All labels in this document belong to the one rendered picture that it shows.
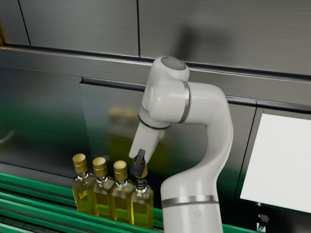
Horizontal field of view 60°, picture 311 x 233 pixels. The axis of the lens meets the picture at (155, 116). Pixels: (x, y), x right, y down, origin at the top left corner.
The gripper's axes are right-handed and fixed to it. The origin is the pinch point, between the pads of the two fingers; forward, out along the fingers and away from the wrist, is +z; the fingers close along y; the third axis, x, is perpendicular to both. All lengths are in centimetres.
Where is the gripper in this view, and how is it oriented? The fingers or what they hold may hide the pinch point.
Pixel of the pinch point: (139, 163)
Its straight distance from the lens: 69.0
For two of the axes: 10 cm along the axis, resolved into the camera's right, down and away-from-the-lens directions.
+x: 9.3, 3.5, -0.6
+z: -2.5, 7.6, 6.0
